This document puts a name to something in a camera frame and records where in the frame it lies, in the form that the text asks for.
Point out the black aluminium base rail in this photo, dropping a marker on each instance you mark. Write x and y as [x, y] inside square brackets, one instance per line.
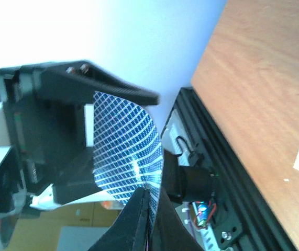
[227, 197]

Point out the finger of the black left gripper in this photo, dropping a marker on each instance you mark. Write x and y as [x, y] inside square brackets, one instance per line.
[99, 83]

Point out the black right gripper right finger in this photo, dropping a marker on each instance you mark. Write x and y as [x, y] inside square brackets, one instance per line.
[168, 232]

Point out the light blue cable duct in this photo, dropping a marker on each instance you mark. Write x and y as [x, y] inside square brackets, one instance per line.
[175, 140]

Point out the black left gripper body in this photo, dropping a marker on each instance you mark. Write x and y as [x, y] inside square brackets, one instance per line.
[43, 106]

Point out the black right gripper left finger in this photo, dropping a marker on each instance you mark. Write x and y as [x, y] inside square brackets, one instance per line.
[130, 230]

